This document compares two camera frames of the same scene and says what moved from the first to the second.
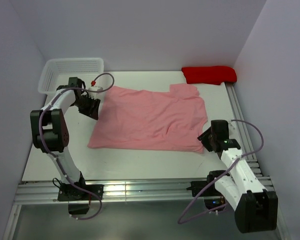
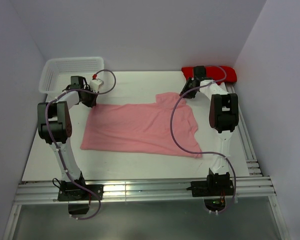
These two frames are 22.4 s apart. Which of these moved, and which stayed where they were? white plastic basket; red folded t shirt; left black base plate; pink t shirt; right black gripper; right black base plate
Moved: pink t shirt; right black gripper
Stayed: right black base plate; left black base plate; white plastic basket; red folded t shirt
